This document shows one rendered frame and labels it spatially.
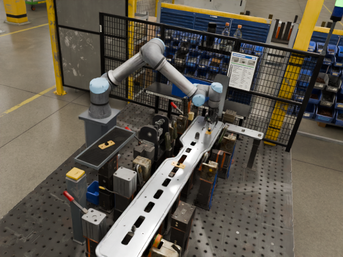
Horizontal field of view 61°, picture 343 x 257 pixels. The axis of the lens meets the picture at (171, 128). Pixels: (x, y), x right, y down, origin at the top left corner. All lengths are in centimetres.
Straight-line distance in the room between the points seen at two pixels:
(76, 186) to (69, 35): 329
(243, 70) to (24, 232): 188
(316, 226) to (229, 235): 149
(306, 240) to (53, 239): 213
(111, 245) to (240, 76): 168
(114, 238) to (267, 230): 97
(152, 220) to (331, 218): 227
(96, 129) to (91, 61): 249
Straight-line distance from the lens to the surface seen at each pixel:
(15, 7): 922
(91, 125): 200
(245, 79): 248
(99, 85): 189
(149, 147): 173
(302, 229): 310
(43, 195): 206
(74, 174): 143
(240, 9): 842
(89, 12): 422
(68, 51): 459
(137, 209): 147
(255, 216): 200
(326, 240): 312
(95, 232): 139
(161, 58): 174
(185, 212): 144
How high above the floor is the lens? 208
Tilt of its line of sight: 31 degrees down
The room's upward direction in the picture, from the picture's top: 6 degrees clockwise
